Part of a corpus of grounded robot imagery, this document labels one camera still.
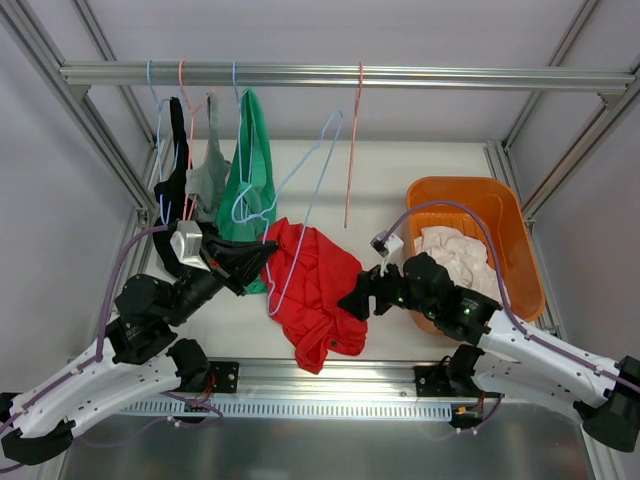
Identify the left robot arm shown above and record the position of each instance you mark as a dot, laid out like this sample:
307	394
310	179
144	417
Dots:
136	355

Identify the blue hanger of black top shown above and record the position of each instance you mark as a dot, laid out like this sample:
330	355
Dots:
164	208

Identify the green tank top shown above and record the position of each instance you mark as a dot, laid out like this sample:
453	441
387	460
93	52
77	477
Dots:
262	189

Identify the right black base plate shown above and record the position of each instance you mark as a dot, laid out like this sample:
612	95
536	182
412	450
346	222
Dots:
431	381

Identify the blue hanger of green top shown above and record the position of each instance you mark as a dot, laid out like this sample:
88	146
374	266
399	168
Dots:
245	134

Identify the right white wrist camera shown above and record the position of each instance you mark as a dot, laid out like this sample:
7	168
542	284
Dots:
388	246

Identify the grey tank top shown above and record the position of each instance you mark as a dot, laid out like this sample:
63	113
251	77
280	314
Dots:
206	184

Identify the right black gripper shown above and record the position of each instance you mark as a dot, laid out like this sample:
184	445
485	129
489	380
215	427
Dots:
377	289

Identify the white tank top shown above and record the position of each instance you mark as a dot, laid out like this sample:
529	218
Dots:
465	259

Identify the black tank top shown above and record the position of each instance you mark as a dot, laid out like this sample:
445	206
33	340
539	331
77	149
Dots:
173	187

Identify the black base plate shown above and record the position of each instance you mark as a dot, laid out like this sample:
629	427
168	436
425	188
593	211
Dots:
223	376
431	381

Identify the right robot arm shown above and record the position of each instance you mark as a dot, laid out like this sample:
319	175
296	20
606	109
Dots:
502	354

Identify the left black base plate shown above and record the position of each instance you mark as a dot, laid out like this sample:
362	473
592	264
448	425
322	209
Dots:
223	376

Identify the orange plastic basket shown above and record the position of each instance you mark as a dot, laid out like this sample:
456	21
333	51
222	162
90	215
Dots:
488	210

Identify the front aluminium rail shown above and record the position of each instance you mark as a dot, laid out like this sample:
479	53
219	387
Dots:
267	378

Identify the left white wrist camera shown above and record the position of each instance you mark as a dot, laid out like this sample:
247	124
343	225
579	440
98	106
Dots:
186	242

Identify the slotted cable duct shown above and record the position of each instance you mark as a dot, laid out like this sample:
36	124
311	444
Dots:
404	408

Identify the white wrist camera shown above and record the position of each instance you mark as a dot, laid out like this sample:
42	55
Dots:
186	242
388	246

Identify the blue hanger of red top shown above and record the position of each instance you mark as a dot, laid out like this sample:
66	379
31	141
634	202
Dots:
262	215

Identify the aluminium hanging rail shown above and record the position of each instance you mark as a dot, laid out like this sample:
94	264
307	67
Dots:
193	73

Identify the red tank top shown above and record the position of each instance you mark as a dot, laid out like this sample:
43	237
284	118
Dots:
305	279

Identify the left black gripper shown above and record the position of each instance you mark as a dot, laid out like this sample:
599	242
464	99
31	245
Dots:
223	270

